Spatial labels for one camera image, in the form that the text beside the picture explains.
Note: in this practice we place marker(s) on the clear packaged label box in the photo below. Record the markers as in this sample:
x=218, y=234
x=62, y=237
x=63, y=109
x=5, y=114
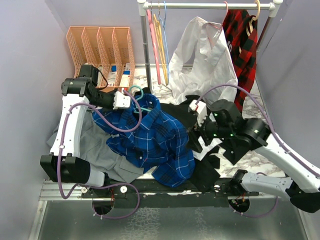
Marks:
x=112, y=76

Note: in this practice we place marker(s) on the white shirt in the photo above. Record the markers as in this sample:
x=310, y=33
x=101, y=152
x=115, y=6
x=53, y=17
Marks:
x=196, y=69

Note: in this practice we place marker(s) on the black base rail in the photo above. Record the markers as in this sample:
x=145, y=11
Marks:
x=155, y=195

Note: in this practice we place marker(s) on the grey shirt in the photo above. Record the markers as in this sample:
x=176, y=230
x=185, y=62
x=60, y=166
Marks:
x=95, y=153

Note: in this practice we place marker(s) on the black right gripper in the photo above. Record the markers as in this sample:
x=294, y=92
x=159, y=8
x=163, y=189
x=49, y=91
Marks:
x=193, y=142

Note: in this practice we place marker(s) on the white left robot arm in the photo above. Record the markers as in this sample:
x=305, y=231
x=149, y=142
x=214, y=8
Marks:
x=77, y=94

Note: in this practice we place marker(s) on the blue plaid shirt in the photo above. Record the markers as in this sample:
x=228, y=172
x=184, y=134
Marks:
x=122, y=126

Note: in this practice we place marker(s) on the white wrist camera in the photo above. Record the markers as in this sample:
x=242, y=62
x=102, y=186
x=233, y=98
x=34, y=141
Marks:
x=121, y=101
x=200, y=109

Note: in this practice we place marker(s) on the cream hanger under plaid shirt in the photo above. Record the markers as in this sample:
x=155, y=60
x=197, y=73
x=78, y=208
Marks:
x=249, y=28

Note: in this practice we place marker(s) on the light blue hanger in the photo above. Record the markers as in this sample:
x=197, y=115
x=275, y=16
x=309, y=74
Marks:
x=166, y=54

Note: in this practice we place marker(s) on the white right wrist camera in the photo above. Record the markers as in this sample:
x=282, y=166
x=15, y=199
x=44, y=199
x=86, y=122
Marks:
x=200, y=109

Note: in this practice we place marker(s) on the red black plaid shirt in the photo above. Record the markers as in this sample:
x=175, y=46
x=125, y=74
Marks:
x=243, y=48

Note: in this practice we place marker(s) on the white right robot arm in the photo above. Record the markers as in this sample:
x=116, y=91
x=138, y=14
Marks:
x=237, y=136

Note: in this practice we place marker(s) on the metal clothes rack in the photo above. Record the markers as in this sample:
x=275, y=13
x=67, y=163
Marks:
x=143, y=5

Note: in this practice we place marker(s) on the black garment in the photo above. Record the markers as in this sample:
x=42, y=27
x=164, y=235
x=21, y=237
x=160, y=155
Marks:
x=200, y=160

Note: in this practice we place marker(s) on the pink hanger under white shirt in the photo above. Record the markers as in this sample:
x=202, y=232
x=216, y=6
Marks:
x=213, y=31

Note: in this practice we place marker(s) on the yellow hanger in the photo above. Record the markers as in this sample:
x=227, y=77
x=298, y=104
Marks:
x=159, y=42

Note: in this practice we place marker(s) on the white blue glue box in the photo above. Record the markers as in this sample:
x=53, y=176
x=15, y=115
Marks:
x=126, y=76

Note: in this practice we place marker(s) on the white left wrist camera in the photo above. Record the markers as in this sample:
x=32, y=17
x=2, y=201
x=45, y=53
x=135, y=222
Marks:
x=121, y=101

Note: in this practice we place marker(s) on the peach plastic file organizer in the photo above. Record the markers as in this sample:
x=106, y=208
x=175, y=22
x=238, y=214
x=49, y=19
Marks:
x=102, y=46

